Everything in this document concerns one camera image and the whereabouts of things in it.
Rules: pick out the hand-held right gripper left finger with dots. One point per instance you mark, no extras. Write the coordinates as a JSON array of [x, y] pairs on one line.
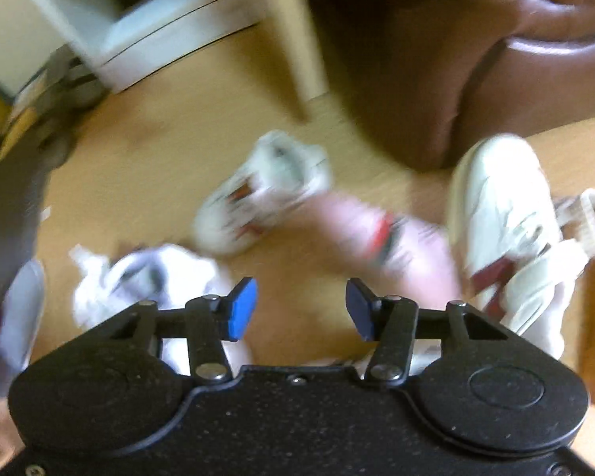
[[240, 307]]

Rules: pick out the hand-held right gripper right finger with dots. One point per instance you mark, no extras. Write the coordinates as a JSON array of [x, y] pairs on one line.
[[359, 307]]

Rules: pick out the white lace-up sneaker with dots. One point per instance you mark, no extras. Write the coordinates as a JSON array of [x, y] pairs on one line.
[[178, 267]]

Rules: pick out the pink knit shoe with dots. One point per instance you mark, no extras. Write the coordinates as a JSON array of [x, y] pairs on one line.
[[357, 228]]

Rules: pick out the white red-stripe leather shoe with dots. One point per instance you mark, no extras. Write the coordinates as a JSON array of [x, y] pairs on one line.
[[496, 198]]

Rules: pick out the white shoe cabinet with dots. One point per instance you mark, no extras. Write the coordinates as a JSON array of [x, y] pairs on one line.
[[178, 20]]

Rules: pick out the pale grey cloth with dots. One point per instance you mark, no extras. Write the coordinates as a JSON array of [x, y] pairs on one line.
[[25, 317]]

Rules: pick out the dark grey cloth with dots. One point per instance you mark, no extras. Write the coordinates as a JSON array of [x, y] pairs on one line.
[[15, 198]]

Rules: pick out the brown leather sofa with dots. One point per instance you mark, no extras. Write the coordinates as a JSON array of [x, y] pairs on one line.
[[525, 84]]

